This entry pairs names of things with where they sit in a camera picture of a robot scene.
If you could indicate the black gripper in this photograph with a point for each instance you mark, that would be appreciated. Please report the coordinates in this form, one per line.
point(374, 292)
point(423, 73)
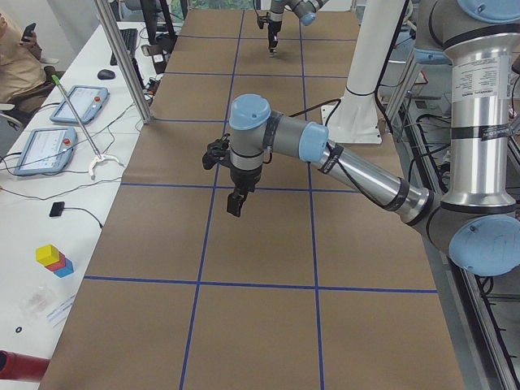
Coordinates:
point(273, 30)
point(243, 177)

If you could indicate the chrome metal valve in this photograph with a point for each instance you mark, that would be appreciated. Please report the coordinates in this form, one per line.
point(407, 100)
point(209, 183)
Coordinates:
point(272, 52)

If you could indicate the black keyboard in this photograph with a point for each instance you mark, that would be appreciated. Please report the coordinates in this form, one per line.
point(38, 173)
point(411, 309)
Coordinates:
point(129, 36)

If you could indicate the black computer mouse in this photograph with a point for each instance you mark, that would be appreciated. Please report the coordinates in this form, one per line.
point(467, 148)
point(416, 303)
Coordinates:
point(105, 74)

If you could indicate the upper blue teach pendant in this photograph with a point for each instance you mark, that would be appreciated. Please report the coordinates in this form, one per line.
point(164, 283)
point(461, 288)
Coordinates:
point(87, 100)

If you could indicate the blue teach pendant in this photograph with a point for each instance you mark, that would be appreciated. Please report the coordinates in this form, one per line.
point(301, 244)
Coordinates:
point(87, 100)
point(47, 151)

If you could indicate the small black box device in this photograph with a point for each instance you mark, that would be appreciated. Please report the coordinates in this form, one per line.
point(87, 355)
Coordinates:
point(57, 209)

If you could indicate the blue cube block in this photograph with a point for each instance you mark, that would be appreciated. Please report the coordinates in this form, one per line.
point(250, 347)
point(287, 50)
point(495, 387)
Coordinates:
point(66, 270)

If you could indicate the red cube block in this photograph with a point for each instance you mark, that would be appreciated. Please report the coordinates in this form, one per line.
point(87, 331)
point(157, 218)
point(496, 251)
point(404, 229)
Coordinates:
point(60, 264)

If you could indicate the lower blue teach pendant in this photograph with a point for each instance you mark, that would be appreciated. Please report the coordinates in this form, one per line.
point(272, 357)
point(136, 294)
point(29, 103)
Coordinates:
point(47, 151)

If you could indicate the yellow cube block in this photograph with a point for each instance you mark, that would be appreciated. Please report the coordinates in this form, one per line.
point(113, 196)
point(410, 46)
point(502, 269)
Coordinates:
point(47, 255)

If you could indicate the clear plastic bag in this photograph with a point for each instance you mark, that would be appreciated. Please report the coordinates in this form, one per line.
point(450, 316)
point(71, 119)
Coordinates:
point(36, 302)

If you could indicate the seated person beige shirt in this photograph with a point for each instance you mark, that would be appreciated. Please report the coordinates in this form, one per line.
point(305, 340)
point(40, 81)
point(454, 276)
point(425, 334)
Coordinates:
point(23, 79)

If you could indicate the black smartphone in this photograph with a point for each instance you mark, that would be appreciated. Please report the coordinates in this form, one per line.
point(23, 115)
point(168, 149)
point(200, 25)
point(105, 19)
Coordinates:
point(28, 32)

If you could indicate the red cylinder bottle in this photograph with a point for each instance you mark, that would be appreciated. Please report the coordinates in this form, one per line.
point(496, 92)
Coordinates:
point(22, 367)

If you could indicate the reach grabber stick green handle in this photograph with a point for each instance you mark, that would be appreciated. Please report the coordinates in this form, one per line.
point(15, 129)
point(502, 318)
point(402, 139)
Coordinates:
point(99, 157)

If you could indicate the aluminium frame post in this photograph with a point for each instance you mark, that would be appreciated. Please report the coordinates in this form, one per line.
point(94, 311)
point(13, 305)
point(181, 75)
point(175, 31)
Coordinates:
point(124, 61)

